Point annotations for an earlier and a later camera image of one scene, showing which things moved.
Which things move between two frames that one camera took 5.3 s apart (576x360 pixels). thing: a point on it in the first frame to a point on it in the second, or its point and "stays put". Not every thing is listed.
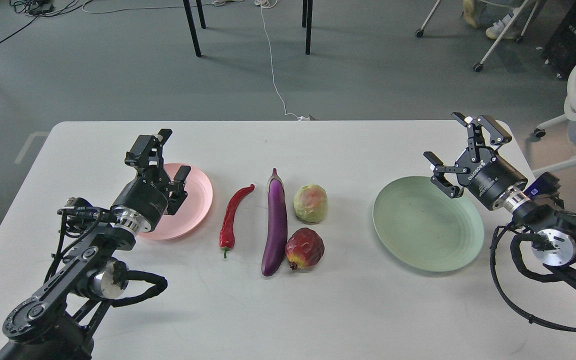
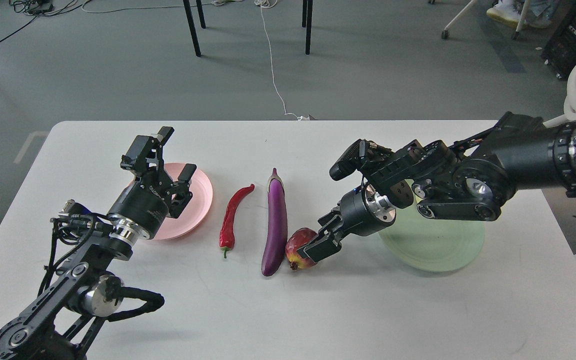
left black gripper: (149, 192) stays put
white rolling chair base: (478, 66) to (445, 34)
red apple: (304, 248) stays put
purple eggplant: (276, 244) stays put
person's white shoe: (496, 30) to (505, 11)
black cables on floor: (39, 8) stays put
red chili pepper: (226, 238) stays put
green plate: (419, 226) stays put
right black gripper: (489, 175) to (362, 212)
